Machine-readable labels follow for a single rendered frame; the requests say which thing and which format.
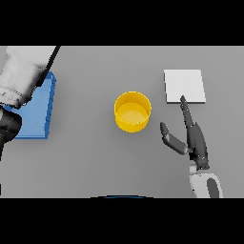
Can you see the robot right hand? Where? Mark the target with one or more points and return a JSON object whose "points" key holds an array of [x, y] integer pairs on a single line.
{"points": [[197, 139]]}

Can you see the pale square scale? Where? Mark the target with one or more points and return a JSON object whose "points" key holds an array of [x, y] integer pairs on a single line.
{"points": [[185, 85]]}

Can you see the yellow bowl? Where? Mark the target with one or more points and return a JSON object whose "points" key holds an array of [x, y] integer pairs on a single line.
{"points": [[132, 115]]}

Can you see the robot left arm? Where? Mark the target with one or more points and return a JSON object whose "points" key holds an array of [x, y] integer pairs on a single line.
{"points": [[22, 73]]}

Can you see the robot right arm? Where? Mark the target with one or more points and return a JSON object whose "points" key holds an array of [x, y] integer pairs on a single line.
{"points": [[200, 186]]}

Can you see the blue tray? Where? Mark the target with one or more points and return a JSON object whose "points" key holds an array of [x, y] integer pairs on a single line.
{"points": [[33, 117]]}

